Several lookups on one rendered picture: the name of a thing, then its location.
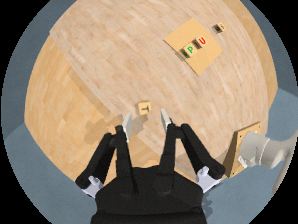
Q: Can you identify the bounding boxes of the tan flat mat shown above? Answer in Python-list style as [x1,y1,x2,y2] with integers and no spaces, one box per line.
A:
[163,18,223,76]

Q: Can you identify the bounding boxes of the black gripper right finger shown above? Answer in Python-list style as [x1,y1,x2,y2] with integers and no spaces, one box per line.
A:
[154,108,226,197]

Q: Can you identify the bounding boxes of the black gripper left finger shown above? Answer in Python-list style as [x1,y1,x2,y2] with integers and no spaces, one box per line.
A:
[75,113,136,198]

